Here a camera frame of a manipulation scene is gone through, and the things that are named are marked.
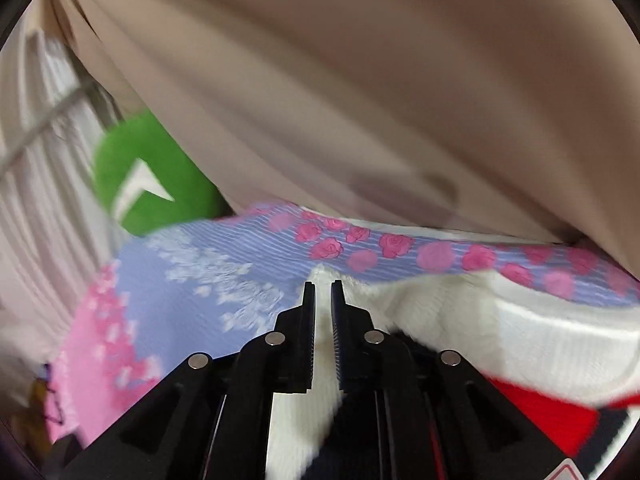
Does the beige sheet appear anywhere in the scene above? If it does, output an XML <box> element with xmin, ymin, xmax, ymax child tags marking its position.
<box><xmin>50</xmin><ymin>0</ymin><xmax>640</xmax><ymax>247</ymax></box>

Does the green cushion with white mark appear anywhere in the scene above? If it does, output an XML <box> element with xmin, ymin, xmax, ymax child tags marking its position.
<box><xmin>94</xmin><ymin>109</ymin><xmax>229</xmax><ymax>237</ymax></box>

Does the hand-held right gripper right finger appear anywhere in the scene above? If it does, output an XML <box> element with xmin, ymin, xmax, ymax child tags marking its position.
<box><xmin>322</xmin><ymin>280</ymin><xmax>596</xmax><ymax>480</ymax></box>

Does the pink blue floral blanket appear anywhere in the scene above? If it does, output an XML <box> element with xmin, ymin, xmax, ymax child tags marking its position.
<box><xmin>45</xmin><ymin>200</ymin><xmax>640</xmax><ymax>453</ymax></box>

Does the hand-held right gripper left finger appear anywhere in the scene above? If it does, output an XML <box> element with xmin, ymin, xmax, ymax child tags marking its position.
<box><xmin>60</xmin><ymin>281</ymin><xmax>317</xmax><ymax>480</ymax></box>

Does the white curtain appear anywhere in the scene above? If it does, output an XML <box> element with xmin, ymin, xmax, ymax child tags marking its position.
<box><xmin>0</xmin><ymin>25</ymin><xmax>128</xmax><ymax>411</ymax></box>

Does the grey rod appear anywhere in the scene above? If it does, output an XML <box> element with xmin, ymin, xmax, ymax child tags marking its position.
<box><xmin>0</xmin><ymin>79</ymin><xmax>103</xmax><ymax>173</ymax></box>

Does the white knit sweater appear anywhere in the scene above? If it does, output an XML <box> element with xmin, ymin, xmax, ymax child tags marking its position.
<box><xmin>265</xmin><ymin>264</ymin><xmax>637</xmax><ymax>480</ymax></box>

